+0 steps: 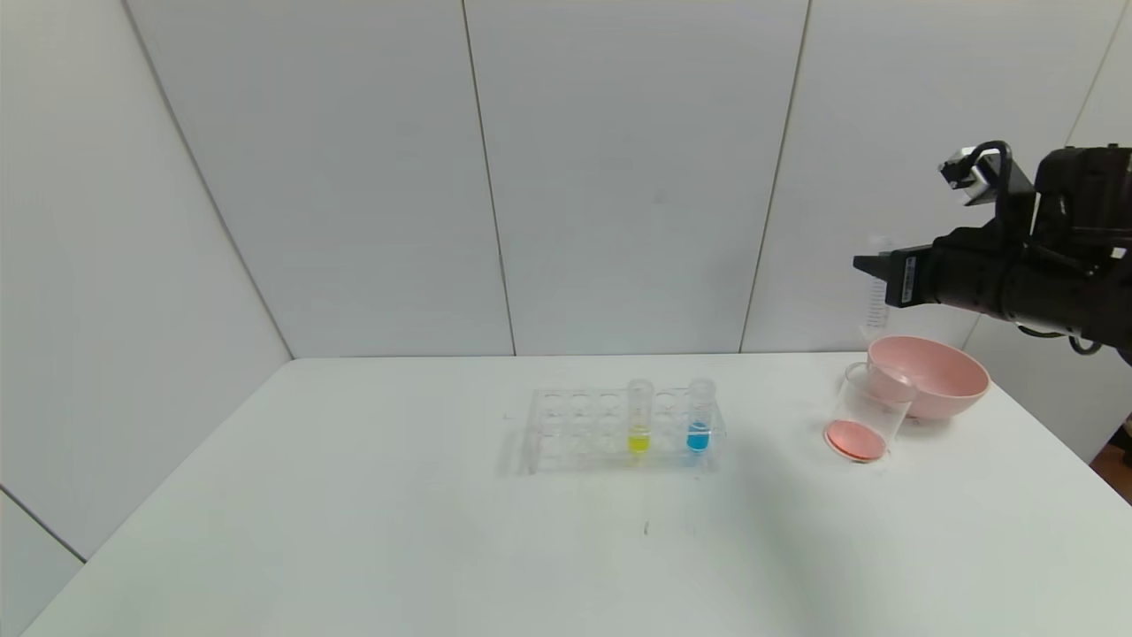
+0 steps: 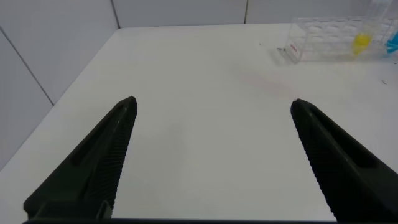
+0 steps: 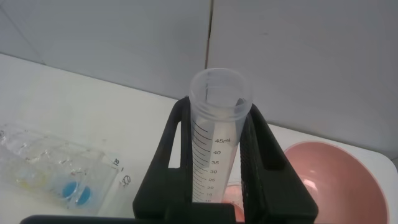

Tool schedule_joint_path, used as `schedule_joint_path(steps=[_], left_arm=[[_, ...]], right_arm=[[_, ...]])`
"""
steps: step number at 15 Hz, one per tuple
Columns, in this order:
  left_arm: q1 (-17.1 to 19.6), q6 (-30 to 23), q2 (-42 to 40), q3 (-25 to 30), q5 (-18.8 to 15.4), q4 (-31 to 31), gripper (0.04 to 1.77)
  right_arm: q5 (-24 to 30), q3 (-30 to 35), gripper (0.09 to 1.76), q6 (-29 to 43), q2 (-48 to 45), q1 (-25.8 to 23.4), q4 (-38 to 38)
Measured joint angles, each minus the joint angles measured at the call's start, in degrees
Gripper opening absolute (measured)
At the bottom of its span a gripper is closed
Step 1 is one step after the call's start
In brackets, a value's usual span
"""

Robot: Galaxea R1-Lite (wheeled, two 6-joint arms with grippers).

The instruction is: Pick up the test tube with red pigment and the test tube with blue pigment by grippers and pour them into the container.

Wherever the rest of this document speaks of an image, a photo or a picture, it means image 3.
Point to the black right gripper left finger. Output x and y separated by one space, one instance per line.
161 193

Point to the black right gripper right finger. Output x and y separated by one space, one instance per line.
273 199

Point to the test tube with red pigment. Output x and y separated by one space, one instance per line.
205 155

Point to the clear plastic test tube rack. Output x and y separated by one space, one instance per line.
46 155

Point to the pink bowl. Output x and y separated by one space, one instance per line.
342 186

